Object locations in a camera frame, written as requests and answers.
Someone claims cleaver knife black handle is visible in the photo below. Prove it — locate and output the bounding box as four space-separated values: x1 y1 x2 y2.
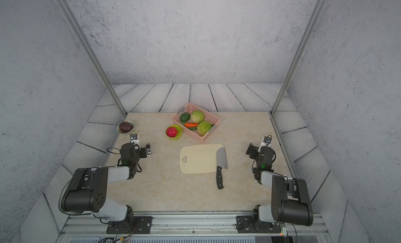
216 147 228 190

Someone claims cream plastic cutting board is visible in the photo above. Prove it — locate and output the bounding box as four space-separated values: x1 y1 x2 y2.
179 144 225 174

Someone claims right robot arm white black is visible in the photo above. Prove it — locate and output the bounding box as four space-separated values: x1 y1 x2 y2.
246 144 314 226

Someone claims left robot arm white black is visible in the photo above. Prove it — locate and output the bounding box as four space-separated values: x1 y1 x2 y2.
58 143 151 223

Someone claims patterned ceramic bowl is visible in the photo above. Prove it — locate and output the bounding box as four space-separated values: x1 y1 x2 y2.
117 120 135 134

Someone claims dark brown fruit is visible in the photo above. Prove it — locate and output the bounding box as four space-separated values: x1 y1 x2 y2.
118 121 133 133

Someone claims red pink fruit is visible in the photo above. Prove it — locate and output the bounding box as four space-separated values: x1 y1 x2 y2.
166 126 178 137

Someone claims lime green bowl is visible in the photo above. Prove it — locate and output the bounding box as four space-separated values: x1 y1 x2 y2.
167 125 183 140

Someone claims orange carrot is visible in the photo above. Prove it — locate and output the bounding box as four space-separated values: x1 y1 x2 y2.
184 122 198 129

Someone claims dark green avocado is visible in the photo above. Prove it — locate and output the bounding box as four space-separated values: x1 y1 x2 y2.
179 112 191 123

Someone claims green cabbage front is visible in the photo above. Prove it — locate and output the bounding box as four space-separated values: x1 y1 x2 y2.
197 121 212 136

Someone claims green cabbage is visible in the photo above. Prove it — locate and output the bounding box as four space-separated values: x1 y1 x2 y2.
191 110 205 123
197 121 212 136

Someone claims pink perforated plastic basket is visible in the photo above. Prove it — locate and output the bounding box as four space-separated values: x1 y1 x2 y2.
171 103 220 143

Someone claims green cabbage rear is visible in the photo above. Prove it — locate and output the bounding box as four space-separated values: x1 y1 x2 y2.
191 110 205 123

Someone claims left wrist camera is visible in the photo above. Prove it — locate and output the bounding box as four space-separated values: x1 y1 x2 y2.
129 133 140 147

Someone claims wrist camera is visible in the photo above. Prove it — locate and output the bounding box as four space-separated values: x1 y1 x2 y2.
129 133 140 147
258 135 273 153

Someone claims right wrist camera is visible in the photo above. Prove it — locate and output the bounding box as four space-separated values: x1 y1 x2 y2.
258 135 273 153

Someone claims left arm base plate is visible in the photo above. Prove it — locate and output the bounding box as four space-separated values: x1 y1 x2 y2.
106 216 153 234

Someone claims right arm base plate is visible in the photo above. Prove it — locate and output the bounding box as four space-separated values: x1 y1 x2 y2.
236 215 282 234

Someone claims aluminium front rail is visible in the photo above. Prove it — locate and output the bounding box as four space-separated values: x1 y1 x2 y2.
55 213 334 243

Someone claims right aluminium frame post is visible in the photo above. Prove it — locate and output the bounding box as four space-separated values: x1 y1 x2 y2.
270 0 327 117

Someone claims aluminium frame post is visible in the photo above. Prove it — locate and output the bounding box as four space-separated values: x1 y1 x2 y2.
270 0 327 117
55 0 128 117

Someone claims left aluminium frame post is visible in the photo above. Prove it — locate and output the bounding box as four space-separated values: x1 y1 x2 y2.
55 0 128 117

